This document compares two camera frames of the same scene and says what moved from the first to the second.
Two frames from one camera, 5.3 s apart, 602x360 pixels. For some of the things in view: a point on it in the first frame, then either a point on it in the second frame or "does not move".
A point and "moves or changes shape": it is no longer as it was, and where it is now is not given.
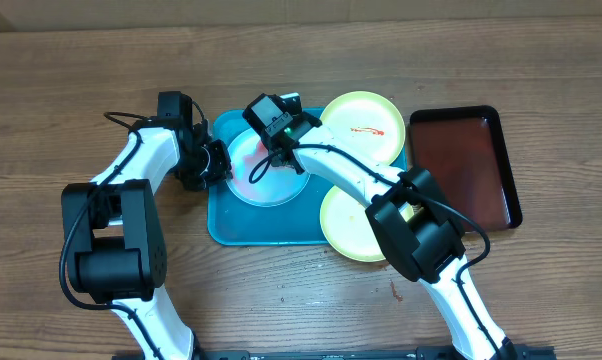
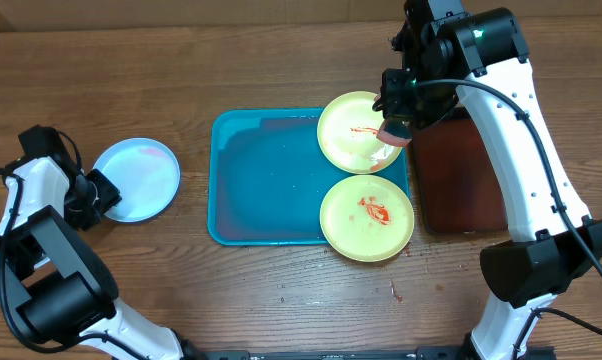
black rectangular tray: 464,150 does not move
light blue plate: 276,185 moves or changes shape
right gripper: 285,162 → 397,104
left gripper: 218,173 → 110,197
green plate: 347,228 does not move
